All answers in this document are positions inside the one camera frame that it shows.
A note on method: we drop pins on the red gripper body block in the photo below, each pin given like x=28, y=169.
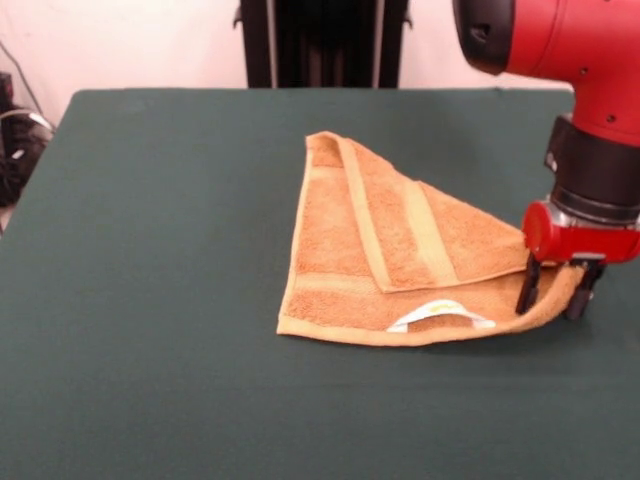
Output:
x=585, y=245

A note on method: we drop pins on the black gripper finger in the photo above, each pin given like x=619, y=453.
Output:
x=529, y=287
x=582, y=295

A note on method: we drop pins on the tan terry towel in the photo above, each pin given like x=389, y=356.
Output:
x=350, y=250

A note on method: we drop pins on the dark green table cloth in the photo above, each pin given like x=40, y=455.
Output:
x=150, y=325

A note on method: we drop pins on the black pedestal column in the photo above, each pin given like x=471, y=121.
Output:
x=325, y=45

